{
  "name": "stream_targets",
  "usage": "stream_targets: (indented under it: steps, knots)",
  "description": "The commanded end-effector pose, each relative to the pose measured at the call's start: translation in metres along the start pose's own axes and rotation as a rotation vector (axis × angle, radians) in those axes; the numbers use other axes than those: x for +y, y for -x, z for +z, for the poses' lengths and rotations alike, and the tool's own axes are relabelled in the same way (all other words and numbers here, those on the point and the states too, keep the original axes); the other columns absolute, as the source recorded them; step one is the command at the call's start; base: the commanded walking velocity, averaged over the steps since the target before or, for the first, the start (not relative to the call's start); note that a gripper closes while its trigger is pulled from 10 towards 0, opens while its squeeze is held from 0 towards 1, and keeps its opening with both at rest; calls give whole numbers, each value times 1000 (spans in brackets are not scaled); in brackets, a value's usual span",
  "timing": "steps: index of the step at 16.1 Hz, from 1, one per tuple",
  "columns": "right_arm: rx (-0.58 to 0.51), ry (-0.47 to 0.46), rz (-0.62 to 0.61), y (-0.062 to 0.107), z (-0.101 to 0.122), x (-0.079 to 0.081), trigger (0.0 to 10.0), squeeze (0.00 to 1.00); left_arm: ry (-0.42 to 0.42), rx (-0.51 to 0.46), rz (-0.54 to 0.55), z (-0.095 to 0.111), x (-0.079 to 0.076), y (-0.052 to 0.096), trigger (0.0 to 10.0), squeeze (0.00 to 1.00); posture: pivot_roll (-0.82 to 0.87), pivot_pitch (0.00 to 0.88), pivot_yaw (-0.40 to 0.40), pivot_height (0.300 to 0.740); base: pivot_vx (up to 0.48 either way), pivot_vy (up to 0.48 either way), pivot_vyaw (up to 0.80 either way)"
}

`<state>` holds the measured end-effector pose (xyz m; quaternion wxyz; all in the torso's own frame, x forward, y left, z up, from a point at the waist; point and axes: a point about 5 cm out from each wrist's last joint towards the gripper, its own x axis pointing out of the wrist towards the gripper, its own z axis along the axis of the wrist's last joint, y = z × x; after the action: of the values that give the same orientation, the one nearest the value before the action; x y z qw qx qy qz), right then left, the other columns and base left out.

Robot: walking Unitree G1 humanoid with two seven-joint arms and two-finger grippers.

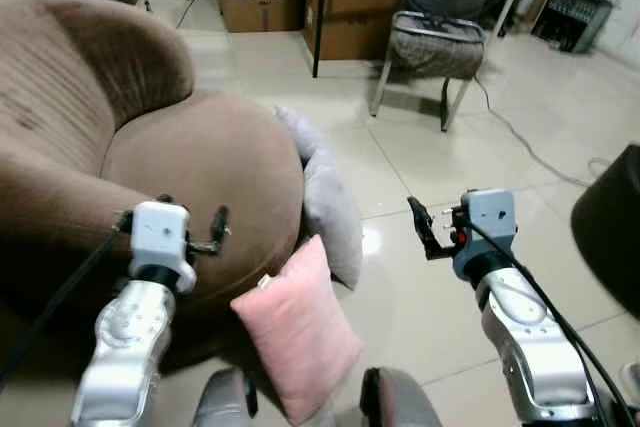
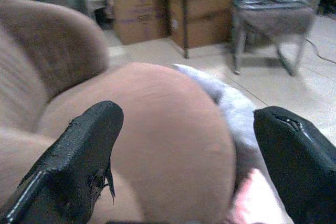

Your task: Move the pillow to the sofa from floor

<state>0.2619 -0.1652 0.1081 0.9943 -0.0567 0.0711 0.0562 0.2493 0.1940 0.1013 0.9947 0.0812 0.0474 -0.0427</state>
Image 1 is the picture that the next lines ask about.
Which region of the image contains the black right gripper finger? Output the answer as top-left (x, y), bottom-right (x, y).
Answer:
top-left (407, 196), bottom-right (443, 261)

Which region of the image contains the brown velvet round sofa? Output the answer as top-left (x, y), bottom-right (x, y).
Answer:
top-left (0, 0), bottom-right (307, 378)

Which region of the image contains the grey pillow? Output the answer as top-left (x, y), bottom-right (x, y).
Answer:
top-left (275, 105), bottom-right (364, 291)

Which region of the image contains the pink pillow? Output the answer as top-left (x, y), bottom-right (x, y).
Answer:
top-left (230, 235), bottom-right (366, 426)

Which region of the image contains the black round ottoman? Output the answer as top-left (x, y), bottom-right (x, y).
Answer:
top-left (570, 144), bottom-right (640, 313)

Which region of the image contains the grey left robot leg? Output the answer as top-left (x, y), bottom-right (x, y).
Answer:
top-left (193, 367), bottom-right (259, 427)

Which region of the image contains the grey robot leg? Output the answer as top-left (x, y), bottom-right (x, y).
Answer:
top-left (193, 367), bottom-right (259, 427)
top-left (360, 367), bottom-right (443, 427)

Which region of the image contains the grey right robot leg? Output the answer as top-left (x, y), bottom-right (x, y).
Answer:
top-left (360, 367), bottom-right (443, 427)

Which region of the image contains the plaid chair holding fan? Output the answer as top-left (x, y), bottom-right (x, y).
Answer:
top-left (368, 9), bottom-right (489, 133)

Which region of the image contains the plain brown cardboard box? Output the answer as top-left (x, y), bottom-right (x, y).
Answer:
top-left (305, 0), bottom-right (401, 61)

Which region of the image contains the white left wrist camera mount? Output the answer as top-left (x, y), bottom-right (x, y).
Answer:
top-left (130, 200), bottom-right (199, 294)

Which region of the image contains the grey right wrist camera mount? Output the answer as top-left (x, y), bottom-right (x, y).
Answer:
top-left (452, 189), bottom-right (518, 280)

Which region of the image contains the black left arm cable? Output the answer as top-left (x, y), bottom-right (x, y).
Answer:
top-left (0, 227), bottom-right (129, 388)

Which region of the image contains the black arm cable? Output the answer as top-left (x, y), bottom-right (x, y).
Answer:
top-left (465, 217), bottom-right (636, 427)
top-left (0, 227), bottom-right (129, 388)

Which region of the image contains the black fan power cable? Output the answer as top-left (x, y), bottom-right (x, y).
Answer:
top-left (470, 77), bottom-right (601, 188)

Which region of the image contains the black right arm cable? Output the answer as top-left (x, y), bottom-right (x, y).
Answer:
top-left (465, 217), bottom-right (636, 427)

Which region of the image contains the white table black frame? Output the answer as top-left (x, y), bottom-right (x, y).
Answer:
top-left (305, 0), bottom-right (406, 80)

